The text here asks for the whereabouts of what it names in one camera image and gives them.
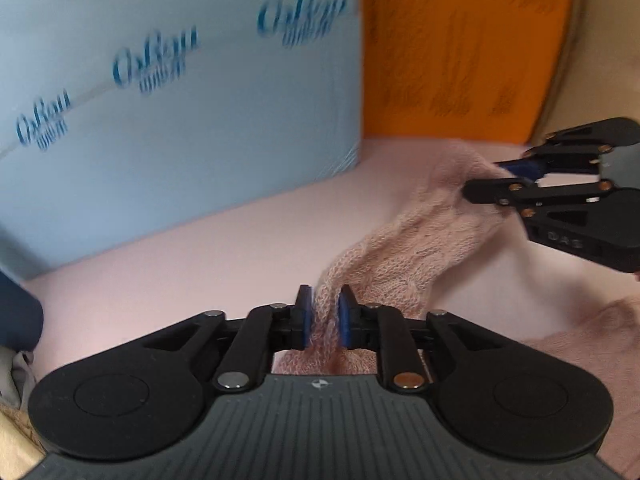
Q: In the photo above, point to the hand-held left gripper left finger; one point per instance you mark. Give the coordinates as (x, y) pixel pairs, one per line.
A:
(304, 318)

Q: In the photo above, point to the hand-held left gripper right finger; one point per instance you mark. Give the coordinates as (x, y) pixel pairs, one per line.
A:
(345, 318)

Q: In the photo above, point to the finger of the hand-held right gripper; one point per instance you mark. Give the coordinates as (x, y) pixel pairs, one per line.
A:
(525, 166)
(490, 192)

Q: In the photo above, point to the pink knit sweater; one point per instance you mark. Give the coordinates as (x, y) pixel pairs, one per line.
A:
(400, 250)

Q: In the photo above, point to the brown cardboard box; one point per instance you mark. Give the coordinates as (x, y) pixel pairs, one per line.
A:
(605, 60)

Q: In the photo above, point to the orange cardboard box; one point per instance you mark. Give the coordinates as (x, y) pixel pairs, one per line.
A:
(450, 50)

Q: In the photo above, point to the light blue cardboard box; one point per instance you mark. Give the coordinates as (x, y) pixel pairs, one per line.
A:
(190, 125)

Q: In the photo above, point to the grey cloth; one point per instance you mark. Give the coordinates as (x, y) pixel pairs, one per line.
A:
(15, 375)

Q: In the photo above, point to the beige cloth bag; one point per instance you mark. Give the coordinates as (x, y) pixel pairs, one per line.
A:
(15, 435)

